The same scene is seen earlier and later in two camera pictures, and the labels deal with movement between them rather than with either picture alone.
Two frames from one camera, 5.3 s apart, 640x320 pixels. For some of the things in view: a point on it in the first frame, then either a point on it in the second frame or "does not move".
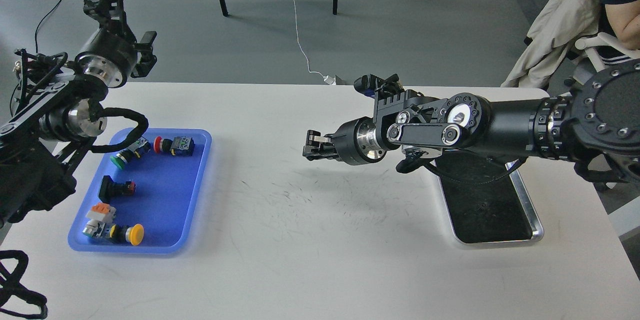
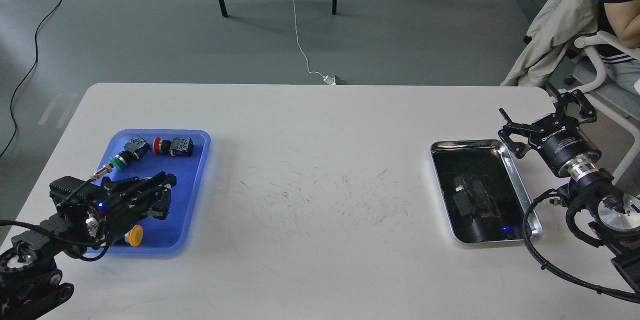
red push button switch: [178, 146] does not move
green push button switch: [136, 151] does not move
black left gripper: [110, 55] -> [119, 203]
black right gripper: [355, 142] -> [556, 139]
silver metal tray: [486, 200] does not move
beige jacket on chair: [573, 12] does not move
